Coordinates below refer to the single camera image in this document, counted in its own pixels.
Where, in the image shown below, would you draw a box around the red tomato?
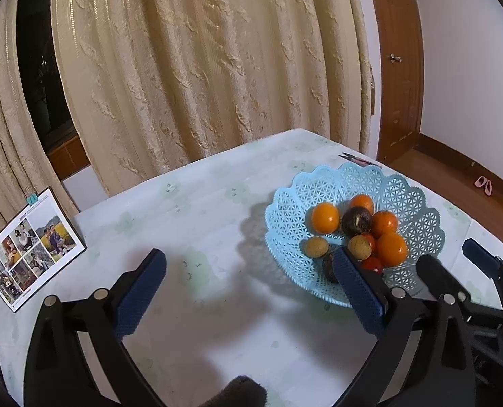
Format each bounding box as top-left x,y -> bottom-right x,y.
360,256 -> 384,276
362,233 -> 376,255

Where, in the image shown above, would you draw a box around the smooth orange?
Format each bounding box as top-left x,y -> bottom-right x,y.
371,210 -> 399,239

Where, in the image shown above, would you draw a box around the dark passion fruit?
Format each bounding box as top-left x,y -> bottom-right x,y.
321,253 -> 339,284
341,206 -> 373,238

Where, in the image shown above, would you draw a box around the mandarin orange with stem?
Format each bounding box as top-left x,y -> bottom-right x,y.
349,194 -> 374,214

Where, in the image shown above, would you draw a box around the small yellow-brown longan fruit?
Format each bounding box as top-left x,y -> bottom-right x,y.
303,236 -> 330,259

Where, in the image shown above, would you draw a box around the yellow-orange oval orange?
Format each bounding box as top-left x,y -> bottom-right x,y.
311,202 -> 340,234

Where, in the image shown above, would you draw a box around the pink slipper right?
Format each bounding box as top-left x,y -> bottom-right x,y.
484,180 -> 493,197

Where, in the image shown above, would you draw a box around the pink slipper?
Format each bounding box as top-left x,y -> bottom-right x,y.
474,175 -> 489,188
484,180 -> 493,197

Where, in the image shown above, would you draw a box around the pink slipper left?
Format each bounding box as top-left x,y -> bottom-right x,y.
474,175 -> 489,188

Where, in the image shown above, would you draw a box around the photo collage card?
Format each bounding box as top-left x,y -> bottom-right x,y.
0,188 -> 87,312

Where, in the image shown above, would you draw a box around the pink thread snips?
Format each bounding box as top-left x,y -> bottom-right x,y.
340,153 -> 381,167

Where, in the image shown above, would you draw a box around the light blue lace plastic basket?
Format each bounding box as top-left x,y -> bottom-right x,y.
265,163 -> 445,308

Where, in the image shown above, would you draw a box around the teal binder clip top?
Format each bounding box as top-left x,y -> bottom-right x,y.
27,193 -> 38,206

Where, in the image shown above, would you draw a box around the beige curtain left panel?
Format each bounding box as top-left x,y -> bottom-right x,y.
0,0 -> 78,232

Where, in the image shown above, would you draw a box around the beige curtain panel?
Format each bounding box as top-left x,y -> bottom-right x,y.
51,0 -> 372,195
0,0 -> 78,232

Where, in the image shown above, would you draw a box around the wooden window sill cabinet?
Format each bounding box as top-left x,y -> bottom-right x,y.
47,135 -> 90,180

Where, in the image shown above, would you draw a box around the brown wooden door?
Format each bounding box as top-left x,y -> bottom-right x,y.
373,0 -> 424,164

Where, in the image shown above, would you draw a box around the metal door knob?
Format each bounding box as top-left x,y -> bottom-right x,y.
388,53 -> 402,63

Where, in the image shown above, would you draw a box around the beige curtain right panel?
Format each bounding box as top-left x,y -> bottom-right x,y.
51,0 -> 372,195

